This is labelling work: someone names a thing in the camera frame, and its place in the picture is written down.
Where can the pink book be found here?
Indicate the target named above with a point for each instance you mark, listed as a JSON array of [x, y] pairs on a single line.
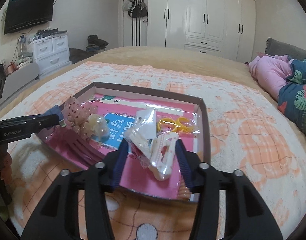
[[148, 183]]

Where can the beige bedspread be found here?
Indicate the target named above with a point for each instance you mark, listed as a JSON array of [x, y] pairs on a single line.
[[168, 55]]

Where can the white hair claw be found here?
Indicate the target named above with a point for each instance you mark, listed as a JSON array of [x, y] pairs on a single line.
[[163, 156]]

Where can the black wall television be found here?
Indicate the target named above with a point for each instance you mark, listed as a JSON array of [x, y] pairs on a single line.
[[28, 11]]

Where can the white door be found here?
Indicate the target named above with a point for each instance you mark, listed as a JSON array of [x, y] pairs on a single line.
[[135, 32]]

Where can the hanging bags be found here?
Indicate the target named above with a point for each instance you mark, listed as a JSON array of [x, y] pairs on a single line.
[[136, 6]]

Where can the white drawer unit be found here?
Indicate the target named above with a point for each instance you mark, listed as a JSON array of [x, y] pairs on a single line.
[[50, 55]]

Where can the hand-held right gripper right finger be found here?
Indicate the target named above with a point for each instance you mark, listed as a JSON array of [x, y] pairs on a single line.
[[184, 163]]

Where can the pink sheer hair bow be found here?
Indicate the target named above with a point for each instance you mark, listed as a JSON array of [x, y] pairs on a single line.
[[78, 115]]

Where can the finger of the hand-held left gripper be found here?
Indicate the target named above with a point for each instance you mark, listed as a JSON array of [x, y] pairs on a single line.
[[23, 126]]

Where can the clear pearl hair claw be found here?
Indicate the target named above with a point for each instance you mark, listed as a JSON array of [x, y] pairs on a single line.
[[98, 126]]

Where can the mauve hair clip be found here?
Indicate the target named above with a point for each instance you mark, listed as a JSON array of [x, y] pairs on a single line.
[[73, 143]]

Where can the pile of folded clothes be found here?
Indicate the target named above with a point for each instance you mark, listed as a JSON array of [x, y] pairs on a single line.
[[96, 42]]

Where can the white wardrobe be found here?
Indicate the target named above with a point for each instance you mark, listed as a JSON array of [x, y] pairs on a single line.
[[198, 17]]

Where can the dark brown cloth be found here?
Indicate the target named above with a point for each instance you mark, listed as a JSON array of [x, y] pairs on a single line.
[[78, 55]]

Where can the grey pillow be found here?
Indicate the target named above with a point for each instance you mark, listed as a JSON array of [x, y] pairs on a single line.
[[282, 47]]

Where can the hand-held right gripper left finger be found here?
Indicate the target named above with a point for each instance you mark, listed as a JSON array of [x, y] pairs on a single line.
[[119, 160]]

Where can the brown cardboard box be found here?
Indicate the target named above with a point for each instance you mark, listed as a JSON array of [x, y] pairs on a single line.
[[204, 130]]

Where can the pink padded jacket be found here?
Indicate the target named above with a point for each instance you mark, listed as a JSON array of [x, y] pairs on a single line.
[[270, 75]]

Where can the small clear plastic packet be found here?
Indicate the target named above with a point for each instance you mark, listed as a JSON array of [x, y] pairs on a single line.
[[143, 127]]

